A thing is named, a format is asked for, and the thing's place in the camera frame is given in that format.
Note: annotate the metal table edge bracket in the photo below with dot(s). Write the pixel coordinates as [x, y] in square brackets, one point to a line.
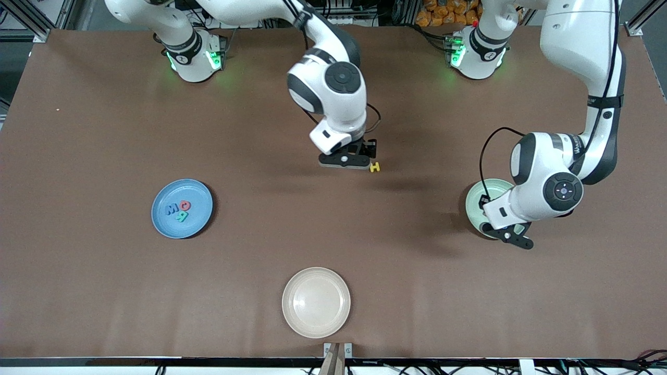
[348, 349]

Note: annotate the red foam uppercase Q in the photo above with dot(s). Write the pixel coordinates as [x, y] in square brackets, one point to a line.
[188, 205]

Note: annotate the aluminium frame profile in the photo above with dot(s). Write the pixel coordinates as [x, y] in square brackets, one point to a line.
[41, 35]
[633, 28]

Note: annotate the blue foam uppercase W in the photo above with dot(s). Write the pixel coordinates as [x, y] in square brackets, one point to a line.
[171, 210]

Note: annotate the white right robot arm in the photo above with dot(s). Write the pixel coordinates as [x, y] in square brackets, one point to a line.
[323, 78]

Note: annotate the orange bags pile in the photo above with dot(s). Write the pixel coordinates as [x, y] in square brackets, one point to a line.
[443, 13]

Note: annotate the beige plate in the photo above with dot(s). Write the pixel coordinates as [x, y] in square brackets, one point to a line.
[316, 302]

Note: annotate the teal foam uppercase R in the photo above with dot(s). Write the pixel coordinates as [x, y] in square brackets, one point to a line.
[182, 217]

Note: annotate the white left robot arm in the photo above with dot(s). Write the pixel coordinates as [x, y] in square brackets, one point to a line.
[573, 62]

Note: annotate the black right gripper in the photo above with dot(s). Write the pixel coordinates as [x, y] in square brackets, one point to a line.
[368, 148]

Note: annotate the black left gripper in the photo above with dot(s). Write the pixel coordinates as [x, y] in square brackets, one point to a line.
[485, 201]

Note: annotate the yellow foam uppercase H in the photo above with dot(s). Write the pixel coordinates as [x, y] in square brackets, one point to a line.
[374, 167]

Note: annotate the black electronics rack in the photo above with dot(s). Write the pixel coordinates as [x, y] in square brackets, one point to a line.
[338, 10]

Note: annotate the green plate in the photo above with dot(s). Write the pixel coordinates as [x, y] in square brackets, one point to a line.
[477, 208]

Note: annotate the blue plate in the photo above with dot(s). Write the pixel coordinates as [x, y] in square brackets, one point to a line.
[182, 226]

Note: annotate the black table edge rail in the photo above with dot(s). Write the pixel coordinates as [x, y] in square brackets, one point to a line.
[156, 361]

